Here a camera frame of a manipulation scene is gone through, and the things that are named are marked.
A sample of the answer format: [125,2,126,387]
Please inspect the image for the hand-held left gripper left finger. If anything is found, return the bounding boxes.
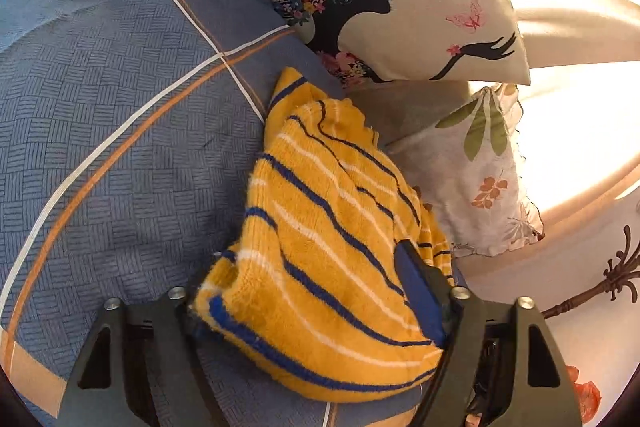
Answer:
[55,287,228,427]

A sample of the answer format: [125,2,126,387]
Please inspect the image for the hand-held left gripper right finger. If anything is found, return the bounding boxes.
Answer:
[394,239,584,427]

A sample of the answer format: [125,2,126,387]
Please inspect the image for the yellow striped knit sweater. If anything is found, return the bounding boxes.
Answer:
[192,67,457,404]

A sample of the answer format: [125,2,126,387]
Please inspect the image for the white leaf print pillow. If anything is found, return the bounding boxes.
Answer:
[382,83,546,258]

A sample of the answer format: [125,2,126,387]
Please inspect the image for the orange red object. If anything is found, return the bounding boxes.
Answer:
[566,365,602,425]

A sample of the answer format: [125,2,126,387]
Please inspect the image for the dark ornate stand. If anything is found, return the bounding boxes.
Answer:
[542,225,640,321]

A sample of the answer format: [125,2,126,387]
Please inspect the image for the blue patterned bed sheet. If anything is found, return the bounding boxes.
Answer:
[0,0,426,427]

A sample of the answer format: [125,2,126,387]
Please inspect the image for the beige curtain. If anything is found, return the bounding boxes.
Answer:
[470,0,640,220]

